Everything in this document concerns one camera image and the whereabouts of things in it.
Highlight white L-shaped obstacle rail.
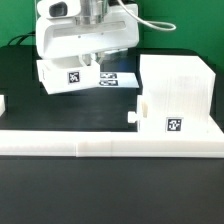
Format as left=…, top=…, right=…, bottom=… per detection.
left=0, top=130, right=224, bottom=158

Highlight white drawer cabinet box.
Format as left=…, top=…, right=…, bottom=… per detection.
left=137, top=54, right=215, bottom=134

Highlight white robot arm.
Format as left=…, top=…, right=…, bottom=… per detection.
left=36, top=0, right=139, bottom=66

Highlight white drawer tray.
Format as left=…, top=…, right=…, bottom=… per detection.
left=36, top=59, right=100, bottom=94
left=127, top=103, right=148, bottom=123

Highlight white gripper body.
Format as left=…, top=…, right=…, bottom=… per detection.
left=36, top=11, right=139, bottom=59

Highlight white block at left edge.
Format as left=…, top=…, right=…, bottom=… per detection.
left=0, top=95, right=5, bottom=116

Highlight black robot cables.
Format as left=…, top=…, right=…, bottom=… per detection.
left=7, top=30, right=38, bottom=47

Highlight white fiducial marker sheet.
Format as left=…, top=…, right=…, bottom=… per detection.
left=99, top=72, right=139, bottom=88

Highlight white front drawer tray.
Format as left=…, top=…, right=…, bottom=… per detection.
left=127, top=103, right=148, bottom=123

